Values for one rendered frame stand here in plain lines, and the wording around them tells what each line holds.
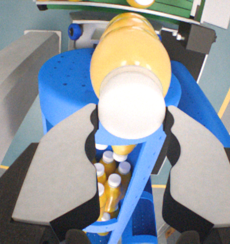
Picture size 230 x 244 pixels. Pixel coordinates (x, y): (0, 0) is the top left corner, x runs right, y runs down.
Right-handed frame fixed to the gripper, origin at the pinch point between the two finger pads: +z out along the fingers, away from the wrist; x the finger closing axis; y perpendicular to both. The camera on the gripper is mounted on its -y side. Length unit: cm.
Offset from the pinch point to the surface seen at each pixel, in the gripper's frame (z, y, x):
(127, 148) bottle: 26.2, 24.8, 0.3
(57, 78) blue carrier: 20.7, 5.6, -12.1
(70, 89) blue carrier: 17.7, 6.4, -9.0
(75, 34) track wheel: 37.4, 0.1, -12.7
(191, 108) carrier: 68, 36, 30
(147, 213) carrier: 88, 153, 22
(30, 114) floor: 141, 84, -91
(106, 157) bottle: 39, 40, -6
